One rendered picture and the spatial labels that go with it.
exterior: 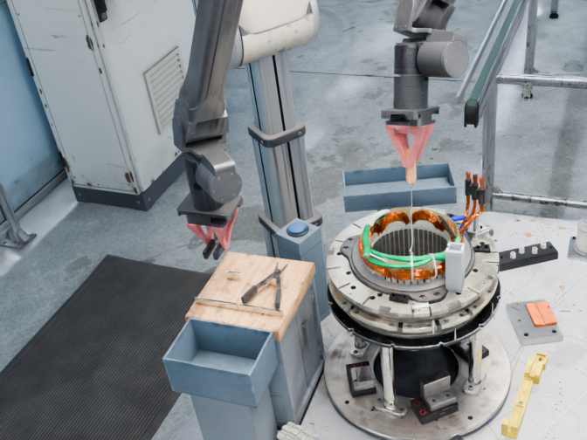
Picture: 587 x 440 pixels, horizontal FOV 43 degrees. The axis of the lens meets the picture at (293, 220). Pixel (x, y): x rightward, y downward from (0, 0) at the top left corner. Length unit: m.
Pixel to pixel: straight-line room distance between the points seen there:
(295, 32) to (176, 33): 2.29
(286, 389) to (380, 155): 2.55
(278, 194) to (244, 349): 0.49
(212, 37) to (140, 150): 2.58
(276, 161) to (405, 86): 0.55
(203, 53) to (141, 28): 2.51
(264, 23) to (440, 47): 0.47
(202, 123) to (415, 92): 0.35
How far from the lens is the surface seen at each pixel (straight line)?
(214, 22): 1.05
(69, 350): 3.07
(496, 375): 1.61
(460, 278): 1.32
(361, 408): 1.55
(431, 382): 1.49
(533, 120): 4.17
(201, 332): 1.42
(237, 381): 1.30
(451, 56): 1.20
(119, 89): 3.46
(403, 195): 1.66
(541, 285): 1.85
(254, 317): 1.37
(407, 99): 1.25
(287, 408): 1.49
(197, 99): 1.15
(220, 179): 1.18
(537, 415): 1.58
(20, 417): 2.91
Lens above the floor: 1.98
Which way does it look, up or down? 35 degrees down
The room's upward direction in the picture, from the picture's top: 9 degrees counter-clockwise
